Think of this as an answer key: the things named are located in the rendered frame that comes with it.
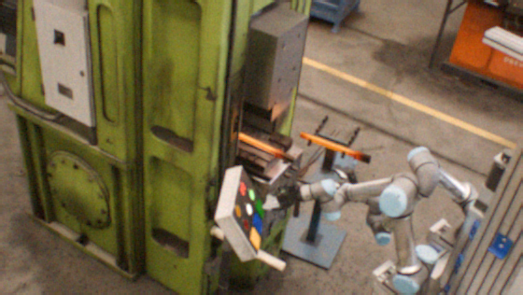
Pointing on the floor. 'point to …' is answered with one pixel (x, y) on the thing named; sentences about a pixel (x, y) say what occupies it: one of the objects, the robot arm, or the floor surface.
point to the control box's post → (225, 265)
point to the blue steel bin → (333, 10)
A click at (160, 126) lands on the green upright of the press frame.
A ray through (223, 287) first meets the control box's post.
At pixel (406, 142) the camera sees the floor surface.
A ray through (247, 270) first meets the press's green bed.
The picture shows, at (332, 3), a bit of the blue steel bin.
